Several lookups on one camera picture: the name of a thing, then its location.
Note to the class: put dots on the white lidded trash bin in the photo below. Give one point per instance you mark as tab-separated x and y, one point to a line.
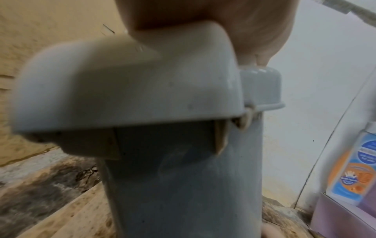
176	116

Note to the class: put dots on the stained brown cardboard sheet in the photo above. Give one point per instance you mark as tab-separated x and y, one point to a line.
53	197

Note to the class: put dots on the person's right hand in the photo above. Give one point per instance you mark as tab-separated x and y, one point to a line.
270	232

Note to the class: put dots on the white bottle blue orange label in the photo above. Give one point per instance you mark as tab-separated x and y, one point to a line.
352	174

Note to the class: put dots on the purple cardboard display box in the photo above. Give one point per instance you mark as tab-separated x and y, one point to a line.
340	220

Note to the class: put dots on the person's left hand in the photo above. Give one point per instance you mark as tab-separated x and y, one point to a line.
249	28

